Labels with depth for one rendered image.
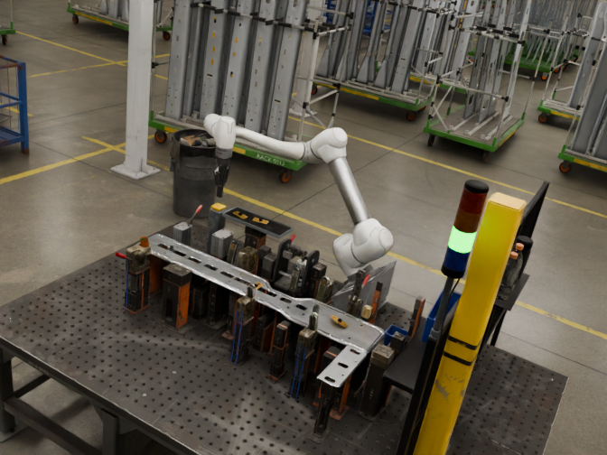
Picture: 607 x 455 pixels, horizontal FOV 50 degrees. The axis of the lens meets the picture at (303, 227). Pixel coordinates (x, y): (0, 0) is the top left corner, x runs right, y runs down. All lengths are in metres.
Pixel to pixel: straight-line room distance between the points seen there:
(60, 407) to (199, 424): 1.32
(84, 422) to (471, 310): 2.44
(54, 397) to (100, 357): 0.92
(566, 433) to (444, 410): 2.27
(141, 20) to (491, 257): 4.98
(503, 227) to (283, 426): 1.39
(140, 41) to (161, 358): 3.95
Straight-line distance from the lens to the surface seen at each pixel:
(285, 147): 3.65
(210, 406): 2.99
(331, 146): 3.58
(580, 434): 4.65
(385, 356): 2.84
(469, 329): 2.21
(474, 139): 9.04
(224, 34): 7.64
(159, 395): 3.03
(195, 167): 5.85
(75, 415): 3.99
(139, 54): 6.59
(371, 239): 3.49
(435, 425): 2.45
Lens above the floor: 2.70
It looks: 26 degrees down
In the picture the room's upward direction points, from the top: 9 degrees clockwise
